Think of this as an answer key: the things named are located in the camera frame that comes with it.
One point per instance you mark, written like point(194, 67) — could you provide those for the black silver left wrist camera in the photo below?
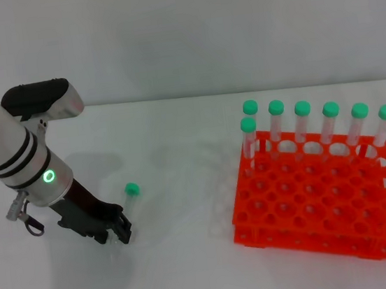
point(42, 96)

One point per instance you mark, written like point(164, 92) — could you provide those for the orange test tube rack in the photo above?
point(309, 200)

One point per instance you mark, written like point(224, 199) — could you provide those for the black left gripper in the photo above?
point(85, 214)

